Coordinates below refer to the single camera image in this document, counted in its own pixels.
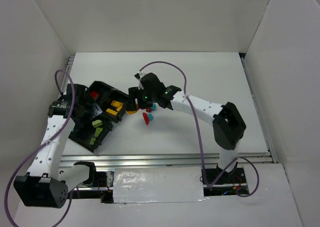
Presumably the black four-compartment tray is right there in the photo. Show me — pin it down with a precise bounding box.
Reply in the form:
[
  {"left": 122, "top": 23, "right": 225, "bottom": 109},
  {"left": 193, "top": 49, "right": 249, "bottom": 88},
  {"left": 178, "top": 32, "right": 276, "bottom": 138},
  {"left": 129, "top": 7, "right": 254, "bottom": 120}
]
[{"left": 69, "top": 80, "right": 129, "bottom": 153}]

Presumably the orange-yellow lego brick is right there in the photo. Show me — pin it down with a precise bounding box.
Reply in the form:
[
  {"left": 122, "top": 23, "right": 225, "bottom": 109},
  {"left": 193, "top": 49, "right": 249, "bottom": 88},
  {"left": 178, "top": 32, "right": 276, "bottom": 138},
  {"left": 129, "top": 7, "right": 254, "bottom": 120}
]
[{"left": 106, "top": 108, "right": 118, "bottom": 117}]

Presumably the yellow lego brick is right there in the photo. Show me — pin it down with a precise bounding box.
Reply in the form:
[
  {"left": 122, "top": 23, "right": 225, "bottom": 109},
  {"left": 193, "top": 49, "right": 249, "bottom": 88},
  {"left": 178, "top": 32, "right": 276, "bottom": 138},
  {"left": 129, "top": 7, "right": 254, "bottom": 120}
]
[{"left": 110, "top": 100, "right": 124, "bottom": 109}]

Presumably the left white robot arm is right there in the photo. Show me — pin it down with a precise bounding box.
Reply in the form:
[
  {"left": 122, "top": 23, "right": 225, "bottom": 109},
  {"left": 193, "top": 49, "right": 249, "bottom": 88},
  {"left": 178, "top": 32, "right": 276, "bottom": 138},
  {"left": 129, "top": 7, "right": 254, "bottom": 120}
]
[{"left": 13, "top": 84, "right": 98, "bottom": 209}]

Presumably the small green lego piece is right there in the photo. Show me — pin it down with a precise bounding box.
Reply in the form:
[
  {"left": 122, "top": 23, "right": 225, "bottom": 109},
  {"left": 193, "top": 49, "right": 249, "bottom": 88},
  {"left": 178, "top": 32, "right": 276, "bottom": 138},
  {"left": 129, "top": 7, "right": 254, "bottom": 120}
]
[{"left": 89, "top": 138, "right": 97, "bottom": 146}]

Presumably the orange flower lego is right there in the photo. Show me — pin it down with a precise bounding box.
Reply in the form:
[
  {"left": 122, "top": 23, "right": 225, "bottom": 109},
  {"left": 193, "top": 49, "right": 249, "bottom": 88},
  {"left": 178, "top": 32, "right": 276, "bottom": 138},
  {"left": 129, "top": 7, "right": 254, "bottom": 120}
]
[{"left": 125, "top": 100, "right": 139, "bottom": 115}]

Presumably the light green slope lego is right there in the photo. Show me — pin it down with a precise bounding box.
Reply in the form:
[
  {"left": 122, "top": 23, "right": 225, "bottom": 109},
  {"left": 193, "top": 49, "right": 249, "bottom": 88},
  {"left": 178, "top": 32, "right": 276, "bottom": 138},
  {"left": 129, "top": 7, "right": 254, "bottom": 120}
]
[{"left": 92, "top": 119, "right": 103, "bottom": 128}]

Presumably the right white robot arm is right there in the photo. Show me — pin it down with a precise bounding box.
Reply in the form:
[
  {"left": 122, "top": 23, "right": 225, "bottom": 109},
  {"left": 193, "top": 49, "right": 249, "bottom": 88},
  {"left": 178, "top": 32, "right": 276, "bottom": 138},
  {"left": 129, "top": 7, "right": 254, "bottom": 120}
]
[{"left": 126, "top": 72, "right": 247, "bottom": 187}]

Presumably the red curved lego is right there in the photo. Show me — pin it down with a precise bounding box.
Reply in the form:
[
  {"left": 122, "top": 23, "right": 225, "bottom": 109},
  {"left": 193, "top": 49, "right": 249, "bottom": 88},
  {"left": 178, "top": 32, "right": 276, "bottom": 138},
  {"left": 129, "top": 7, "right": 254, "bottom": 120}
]
[{"left": 142, "top": 112, "right": 151, "bottom": 125}]

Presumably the red lego with flower print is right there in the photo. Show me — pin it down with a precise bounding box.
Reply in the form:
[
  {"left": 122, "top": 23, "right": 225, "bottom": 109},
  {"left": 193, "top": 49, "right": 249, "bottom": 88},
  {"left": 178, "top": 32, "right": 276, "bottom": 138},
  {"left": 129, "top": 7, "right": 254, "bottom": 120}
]
[{"left": 90, "top": 91, "right": 99, "bottom": 100}]

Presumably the small teal lego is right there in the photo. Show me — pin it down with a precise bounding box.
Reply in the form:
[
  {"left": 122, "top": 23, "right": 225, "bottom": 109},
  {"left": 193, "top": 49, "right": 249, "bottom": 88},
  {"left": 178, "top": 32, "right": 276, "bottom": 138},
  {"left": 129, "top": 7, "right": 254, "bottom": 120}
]
[
  {"left": 151, "top": 103, "right": 157, "bottom": 111},
  {"left": 147, "top": 113, "right": 154, "bottom": 121}
]

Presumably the aluminium rail frame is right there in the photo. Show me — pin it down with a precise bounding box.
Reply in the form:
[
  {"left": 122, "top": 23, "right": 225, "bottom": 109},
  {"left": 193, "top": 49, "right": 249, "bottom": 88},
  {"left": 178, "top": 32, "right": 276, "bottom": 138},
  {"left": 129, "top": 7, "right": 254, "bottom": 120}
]
[{"left": 49, "top": 52, "right": 279, "bottom": 204}]

